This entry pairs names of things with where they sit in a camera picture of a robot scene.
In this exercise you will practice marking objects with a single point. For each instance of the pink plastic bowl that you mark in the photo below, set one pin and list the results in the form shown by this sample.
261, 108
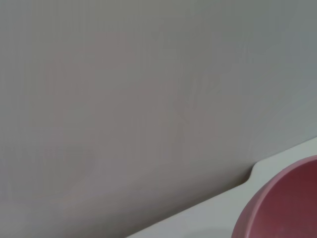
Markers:
284, 205

